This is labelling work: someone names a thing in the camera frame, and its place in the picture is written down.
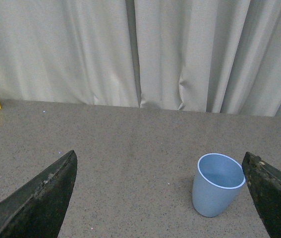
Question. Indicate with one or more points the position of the blue plastic cup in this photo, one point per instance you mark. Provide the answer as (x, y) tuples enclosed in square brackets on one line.
[(217, 181)]

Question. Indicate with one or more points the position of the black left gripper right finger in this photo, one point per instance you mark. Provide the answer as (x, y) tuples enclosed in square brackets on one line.
[(264, 184)]

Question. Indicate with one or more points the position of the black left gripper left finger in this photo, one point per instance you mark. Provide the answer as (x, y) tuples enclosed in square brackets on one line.
[(38, 208)]

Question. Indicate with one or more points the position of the grey curtain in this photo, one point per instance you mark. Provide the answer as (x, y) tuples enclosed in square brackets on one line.
[(219, 56)]

